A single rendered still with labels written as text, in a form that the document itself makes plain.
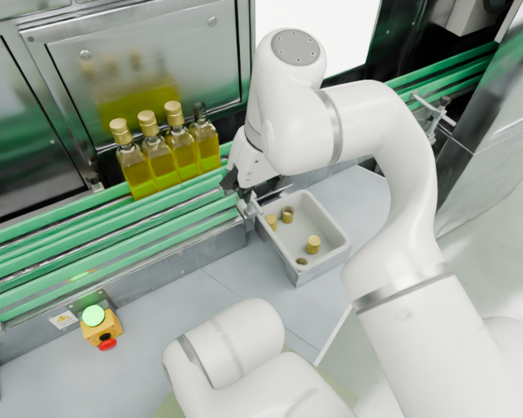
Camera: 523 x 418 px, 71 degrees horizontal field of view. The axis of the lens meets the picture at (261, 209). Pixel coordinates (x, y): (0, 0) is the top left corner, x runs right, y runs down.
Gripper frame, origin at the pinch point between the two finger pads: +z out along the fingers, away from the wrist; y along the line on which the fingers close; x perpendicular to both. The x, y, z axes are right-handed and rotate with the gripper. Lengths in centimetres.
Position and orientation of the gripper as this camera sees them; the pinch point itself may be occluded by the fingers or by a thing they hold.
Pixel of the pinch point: (258, 185)
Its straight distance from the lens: 62.1
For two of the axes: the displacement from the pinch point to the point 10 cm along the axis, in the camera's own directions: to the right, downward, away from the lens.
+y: -8.6, 4.0, -3.1
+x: 4.9, 8.2, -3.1
